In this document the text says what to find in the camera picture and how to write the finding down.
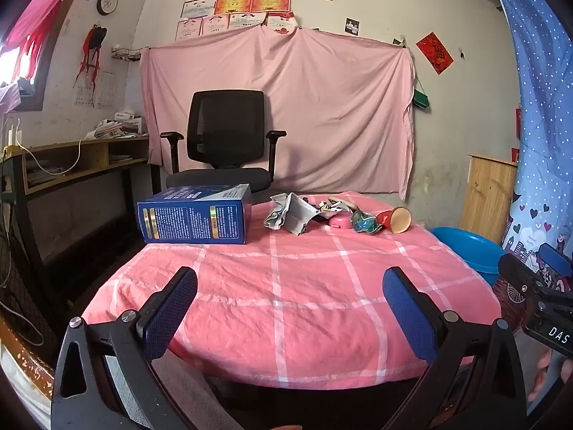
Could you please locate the red tassel ornament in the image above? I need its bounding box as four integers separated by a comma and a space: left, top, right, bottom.
74, 26, 108, 88

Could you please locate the stack of books and papers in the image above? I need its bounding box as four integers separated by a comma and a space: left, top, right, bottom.
85, 112, 148, 139

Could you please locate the printed wrapper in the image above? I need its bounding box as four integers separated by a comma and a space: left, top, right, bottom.
316, 196, 361, 222

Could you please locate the wall calendar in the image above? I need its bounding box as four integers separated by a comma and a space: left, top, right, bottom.
75, 71, 118, 109

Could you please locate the blue plastic basin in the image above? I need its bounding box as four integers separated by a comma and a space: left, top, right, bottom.
430, 227, 506, 287

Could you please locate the black office chair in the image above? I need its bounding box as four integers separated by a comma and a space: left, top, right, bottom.
160, 90, 288, 194

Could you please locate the blue cardboard box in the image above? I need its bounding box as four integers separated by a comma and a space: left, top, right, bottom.
137, 183, 252, 245

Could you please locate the pink checked tablecloth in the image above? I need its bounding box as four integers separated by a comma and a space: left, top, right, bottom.
83, 190, 502, 386

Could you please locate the brown speckled furniture edge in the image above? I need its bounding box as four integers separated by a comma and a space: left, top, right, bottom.
0, 314, 58, 418

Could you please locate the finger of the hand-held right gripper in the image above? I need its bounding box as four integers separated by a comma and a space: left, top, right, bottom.
498, 253, 544, 298
538, 243, 573, 278

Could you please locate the person's right hand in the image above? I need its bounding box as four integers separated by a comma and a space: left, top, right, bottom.
527, 349, 573, 406

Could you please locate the red paper cup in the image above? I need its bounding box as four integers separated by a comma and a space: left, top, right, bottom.
375, 206, 413, 234

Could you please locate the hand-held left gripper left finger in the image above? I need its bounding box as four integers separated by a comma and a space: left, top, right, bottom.
50, 266, 198, 430

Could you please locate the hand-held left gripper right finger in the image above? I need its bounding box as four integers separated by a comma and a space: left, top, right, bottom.
382, 266, 528, 430

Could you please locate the red wall poster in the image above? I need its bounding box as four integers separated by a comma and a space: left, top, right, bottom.
416, 32, 454, 75

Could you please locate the white cable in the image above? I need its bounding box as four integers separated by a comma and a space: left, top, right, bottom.
24, 138, 84, 176

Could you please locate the newspaper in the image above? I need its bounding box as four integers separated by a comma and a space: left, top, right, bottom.
264, 192, 324, 236

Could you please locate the teal wrapper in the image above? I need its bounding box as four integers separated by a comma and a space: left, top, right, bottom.
350, 210, 386, 235

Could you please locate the wooden cabinet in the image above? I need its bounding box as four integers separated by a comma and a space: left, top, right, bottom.
459, 154, 519, 245

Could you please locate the pink wall sheet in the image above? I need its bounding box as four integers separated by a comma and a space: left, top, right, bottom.
140, 24, 416, 201

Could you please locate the red window curtain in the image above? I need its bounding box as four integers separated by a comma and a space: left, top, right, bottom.
0, 0, 92, 81

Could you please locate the wooden desk with shelf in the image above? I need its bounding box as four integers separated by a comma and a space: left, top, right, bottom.
9, 137, 157, 305

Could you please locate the group of wall certificates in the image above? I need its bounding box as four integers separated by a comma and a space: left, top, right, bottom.
175, 0, 334, 41

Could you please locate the window frame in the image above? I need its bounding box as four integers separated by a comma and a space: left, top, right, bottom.
0, 4, 61, 113

